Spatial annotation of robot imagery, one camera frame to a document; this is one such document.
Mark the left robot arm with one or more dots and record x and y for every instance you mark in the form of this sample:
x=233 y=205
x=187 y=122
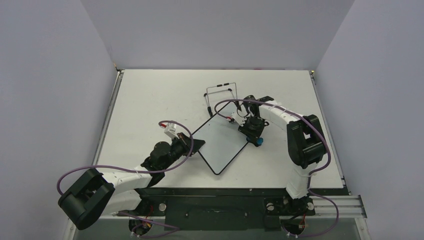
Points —
x=94 y=193

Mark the aluminium left side rail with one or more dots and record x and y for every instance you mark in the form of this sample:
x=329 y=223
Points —
x=108 y=116

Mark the blue whiteboard eraser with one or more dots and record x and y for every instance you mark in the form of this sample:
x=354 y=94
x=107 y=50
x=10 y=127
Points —
x=259 y=141

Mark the aluminium right side rail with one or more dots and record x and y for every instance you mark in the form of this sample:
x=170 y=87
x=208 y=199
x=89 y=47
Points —
x=330 y=137

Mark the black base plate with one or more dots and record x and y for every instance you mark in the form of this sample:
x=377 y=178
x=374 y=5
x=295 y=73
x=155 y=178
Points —
x=220 y=225

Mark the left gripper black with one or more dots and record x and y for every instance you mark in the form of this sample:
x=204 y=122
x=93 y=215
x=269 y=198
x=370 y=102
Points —
x=185 y=142

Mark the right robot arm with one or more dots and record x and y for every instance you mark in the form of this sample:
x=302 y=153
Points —
x=305 y=140

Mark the wire whiteboard stand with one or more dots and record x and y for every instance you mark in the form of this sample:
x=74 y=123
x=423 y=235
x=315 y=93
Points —
x=219 y=92

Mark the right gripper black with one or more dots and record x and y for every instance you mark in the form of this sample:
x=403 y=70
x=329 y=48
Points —
x=251 y=132

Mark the small whiteboard black frame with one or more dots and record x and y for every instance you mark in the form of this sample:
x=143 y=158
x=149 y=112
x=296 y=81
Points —
x=223 y=141

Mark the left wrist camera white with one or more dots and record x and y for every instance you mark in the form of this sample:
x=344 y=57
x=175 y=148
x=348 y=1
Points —
x=170 y=129

